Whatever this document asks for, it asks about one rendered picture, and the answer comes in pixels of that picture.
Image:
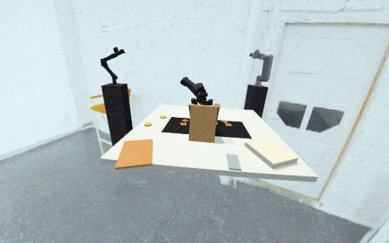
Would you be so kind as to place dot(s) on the cream flat rectangular block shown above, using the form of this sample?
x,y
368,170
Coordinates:
x,y
271,153

